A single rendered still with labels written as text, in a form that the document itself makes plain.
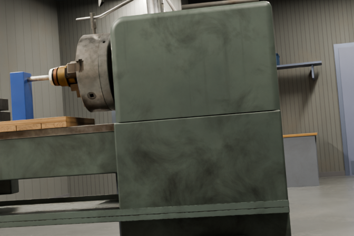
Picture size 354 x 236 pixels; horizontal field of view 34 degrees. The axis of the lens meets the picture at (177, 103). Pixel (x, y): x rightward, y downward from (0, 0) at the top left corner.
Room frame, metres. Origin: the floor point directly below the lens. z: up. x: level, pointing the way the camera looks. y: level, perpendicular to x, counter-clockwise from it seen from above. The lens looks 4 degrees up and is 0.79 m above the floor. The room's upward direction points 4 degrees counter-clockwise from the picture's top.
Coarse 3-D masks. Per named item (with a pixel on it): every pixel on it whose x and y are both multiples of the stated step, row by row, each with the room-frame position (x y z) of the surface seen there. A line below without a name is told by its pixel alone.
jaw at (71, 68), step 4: (80, 60) 2.18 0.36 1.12; (68, 64) 2.20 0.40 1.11; (72, 64) 2.20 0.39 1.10; (76, 64) 2.18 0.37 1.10; (80, 64) 2.18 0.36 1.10; (64, 68) 2.28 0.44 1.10; (68, 68) 2.20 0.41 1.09; (72, 68) 2.20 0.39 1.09; (76, 68) 2.18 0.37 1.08; (80, 68) 2.18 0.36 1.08; (64, 72) 2.28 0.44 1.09; (68, 72) 2.20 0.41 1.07; (72, 72) 2.20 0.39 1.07; (64, 76) 2.28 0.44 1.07; (68, 76) 2.27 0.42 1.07; (72, 76) 2.27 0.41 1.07
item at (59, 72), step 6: (60, 66) 2.33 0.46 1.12; (54, 72) 2.31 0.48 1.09; (60, 72) 2.30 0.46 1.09; (54, 78) 2.31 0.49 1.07; (60, 78) 2.31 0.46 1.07; (66, 78) 2.30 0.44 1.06; (72, 78) 2.31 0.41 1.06; (54, 84) 2.33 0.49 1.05; (60, 84) 2.32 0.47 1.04; (66, 84) 2.32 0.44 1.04
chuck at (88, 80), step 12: (84, 36) 2.25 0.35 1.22; (96, 36) 2.23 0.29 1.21; (84, 48) 2.19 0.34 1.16; (96, 48) 2.18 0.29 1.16; (84, 60) 2.17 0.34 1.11; (96, 60) 2.16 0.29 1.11; (84, 72) 2.17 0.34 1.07; (96, 72) 2.16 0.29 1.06; (84, 84) 2.18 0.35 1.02; (96, 84) 2.17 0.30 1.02; (84, 96) 2.21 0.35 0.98; (96, 96) 2.20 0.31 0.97; (96, 108) 2.26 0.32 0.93; (108, 108) 2.27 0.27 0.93
